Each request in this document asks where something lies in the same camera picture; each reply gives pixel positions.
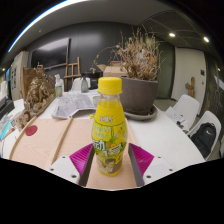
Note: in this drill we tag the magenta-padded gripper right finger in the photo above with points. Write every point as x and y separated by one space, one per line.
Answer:
156 166

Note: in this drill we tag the golden sculpture on wooden base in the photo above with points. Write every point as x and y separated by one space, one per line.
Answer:
39 91

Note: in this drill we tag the small grey glass bottle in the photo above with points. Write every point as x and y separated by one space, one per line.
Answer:
84 85

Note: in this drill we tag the black wall screen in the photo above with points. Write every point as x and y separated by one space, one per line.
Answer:
50 53

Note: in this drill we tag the flat round red coaster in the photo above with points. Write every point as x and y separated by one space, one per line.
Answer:
31 130

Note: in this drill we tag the white bottle with green label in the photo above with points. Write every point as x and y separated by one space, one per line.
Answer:
59 88

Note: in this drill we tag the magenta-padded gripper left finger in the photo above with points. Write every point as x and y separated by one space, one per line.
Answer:
63 166

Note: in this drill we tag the yellow drink bottle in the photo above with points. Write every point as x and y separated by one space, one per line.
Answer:
109 133

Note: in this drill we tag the wooden easel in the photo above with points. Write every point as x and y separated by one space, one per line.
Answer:
72 71

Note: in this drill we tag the white spotted mug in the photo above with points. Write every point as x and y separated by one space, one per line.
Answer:
22 119

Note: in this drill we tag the black foam box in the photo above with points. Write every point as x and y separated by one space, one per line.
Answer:
6 108

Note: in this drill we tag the dried plant in grey pot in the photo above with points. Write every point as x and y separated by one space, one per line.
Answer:
138 90

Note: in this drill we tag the grey plant saucer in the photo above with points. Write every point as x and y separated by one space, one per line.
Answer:
146 116

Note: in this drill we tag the wooden figure by wall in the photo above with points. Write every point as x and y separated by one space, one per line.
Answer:
190 87

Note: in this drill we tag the round ceiling light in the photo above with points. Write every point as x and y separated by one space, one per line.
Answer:
172 34
206 39

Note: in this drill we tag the small glass cup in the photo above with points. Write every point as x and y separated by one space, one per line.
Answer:
95 100

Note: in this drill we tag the white paper sheet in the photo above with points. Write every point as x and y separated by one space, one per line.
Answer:
175 115

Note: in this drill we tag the brown cardboard box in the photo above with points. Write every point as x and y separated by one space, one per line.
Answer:
111 70

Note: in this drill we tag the light wooden board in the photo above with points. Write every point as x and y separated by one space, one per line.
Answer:
43 143

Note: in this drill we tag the white cabinet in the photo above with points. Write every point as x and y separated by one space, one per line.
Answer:
18 73

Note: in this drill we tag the black backpack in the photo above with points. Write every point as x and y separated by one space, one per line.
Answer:
203 138

